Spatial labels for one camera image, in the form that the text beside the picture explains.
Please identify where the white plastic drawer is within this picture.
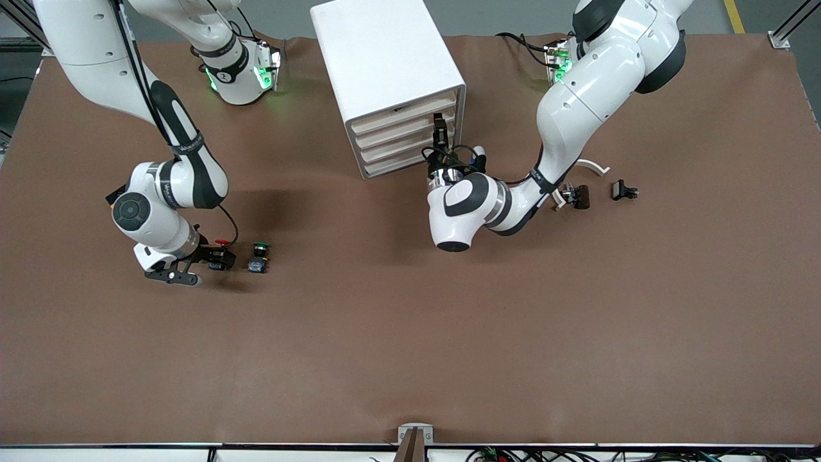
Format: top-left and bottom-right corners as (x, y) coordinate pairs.
(353, 108), (459, 151)
(360, 139), (460, 179)
(356, 123), (459, 166)
(351, 91), (459, 137)

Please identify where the green push button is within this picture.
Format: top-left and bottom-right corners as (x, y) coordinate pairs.
(248, 241), (273, 275)

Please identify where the white drawer cabinet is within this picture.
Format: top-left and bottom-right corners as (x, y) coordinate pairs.
(310, 0), (467, 180)

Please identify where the white curved plastic clamp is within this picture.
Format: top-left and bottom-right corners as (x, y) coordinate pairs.
(550, 158), (610, 211)

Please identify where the brown table cover sheet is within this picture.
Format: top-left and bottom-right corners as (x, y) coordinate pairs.
(0, 32), (821, 447)

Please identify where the black arm base cable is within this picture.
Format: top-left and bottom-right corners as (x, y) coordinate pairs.
(495, 31), (555, 70)

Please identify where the grey metal bracket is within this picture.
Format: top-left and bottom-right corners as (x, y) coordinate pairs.
(398, 423), (434, 445)

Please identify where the brown mounting post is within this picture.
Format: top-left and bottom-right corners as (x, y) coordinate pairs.
(393, 428), (429, 462)

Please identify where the aluminium frame profile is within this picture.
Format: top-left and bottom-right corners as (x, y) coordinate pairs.
(768, 0), (821, 51)
(0, 0), (53, 55)

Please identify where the cable bundle below table edge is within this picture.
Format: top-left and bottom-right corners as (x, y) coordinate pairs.
(465, 446), (821, 462)

